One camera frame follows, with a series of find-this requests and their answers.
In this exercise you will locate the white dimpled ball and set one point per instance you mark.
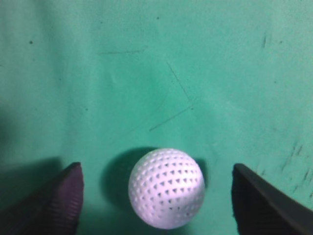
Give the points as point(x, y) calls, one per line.
point(166, 188)

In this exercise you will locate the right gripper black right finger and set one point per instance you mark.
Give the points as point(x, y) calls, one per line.
point(261, 209)

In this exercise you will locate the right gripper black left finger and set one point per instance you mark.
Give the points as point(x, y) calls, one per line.
point(52, 209)

